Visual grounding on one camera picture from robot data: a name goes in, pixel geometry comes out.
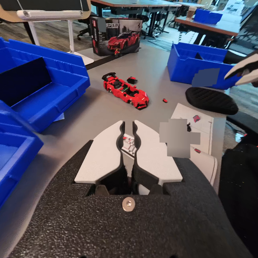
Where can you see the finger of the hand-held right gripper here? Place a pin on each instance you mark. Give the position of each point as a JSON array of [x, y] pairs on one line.
[[250, 77], [246, 64]]

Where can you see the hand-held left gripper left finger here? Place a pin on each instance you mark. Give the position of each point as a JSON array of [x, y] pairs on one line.
[[100, 159]]

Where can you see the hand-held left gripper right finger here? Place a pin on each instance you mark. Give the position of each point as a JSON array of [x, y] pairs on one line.
[[153, 167]]

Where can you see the small black red brick assembly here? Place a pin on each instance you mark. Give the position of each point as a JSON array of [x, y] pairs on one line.
[[188, 127]]

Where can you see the white instruction booklet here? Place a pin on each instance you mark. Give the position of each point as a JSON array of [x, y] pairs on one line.
[[205, 125]]

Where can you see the blue plastic storage bin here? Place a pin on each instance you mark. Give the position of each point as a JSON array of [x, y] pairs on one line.
[[207, 17], [70, 80], [181, 66], [20, 161]]

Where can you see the red black brick subassembly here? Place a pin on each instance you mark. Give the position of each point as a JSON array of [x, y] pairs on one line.
[[132, 80]]

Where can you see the toy set cardboard box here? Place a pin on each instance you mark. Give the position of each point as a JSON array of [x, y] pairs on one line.
[[117, 30]]

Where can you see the white sticker sheet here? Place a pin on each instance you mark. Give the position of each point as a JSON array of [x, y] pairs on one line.
[[129, 145]]

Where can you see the black office chair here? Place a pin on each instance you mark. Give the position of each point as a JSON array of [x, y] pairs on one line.
[[211, 100], [84, 26]]

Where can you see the wooden background desk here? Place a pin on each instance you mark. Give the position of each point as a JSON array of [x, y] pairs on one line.
[[207, 27], [131, 3]]

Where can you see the red brick-built toy car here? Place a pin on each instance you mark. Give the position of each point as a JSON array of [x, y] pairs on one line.
[[125, 90]]

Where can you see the small toy minifigure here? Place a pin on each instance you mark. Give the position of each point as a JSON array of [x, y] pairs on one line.
[[117, 52]]

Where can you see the white stand pole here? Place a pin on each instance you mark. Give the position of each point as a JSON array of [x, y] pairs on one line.
[[70, 36], [33, 32]]

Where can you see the black panel with wooden edge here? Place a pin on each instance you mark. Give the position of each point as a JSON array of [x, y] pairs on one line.
[[50, 5]]

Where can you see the white bar bracket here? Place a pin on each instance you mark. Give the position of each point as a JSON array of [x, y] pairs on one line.
[[50, 14]]

